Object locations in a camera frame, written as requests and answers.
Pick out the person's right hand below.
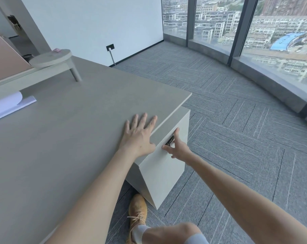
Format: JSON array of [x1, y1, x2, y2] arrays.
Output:
[[162, 127, 193, 165]]

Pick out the person's left hand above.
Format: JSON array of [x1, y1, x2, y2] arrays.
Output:
[[118, 113, 158, 158]]

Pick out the person's left forearm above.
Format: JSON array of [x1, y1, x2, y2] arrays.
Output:
[[45, 147, 144, 244]]

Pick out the person's right forearm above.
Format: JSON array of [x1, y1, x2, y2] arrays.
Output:
[[185, 152, 307, 233]]

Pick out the white drawer cabinet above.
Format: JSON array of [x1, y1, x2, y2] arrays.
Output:
[[125, 109, 191, 211]]

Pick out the tan lace-up shoe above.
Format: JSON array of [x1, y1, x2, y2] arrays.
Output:
[[127, 194, 148, 244]]

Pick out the white sock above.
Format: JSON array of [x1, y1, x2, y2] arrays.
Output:
[[131, 224, 151, 244]]

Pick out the person's bare leg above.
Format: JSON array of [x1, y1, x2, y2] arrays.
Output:
[[141, 222, 202, 244]]

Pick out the round beige desk riser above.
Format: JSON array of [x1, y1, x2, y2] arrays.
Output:
[[29, 49, 82, 82]]

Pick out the pale purple paper sheet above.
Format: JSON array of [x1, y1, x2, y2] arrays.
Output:
[[0, 96, 37, 124]]

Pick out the grey window sill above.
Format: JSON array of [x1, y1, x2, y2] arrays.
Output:
[[163, 33, 307, 128]]

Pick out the grey shorts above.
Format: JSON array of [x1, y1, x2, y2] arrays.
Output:
[[187, 234, 210, 244]]

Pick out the white paper roll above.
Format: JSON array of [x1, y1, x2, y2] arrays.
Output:
[[0, 91, 23, 120]]

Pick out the pinkish desk partition panel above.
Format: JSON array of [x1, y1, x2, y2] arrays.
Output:
[[0, 28, 35, 85]]

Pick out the dark window frame post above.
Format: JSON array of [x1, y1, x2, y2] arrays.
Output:
[[186, 0, 197, 47], [228, 0, 259, 66]]

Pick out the beige desk rail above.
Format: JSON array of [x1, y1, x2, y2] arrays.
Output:
[[0, 62, 70, 103]]

